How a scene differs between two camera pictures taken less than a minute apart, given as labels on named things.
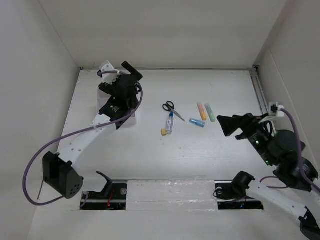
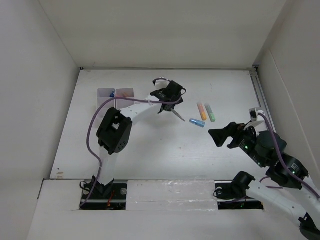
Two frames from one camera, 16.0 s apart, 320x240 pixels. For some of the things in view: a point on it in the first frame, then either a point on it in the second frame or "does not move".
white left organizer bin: (102, 98) does not move
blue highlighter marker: (197, 123) does not move
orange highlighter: (202, 111) does not move
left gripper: (109, 88) to (176, 100)
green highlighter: (211, 114) does not move
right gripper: (246, 123) to (232, 129)
